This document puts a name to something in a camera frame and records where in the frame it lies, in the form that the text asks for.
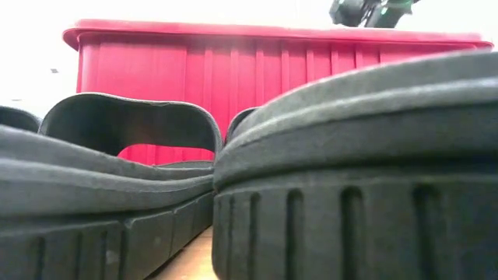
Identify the red plastic bin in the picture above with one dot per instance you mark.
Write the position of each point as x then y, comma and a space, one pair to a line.
233, 70

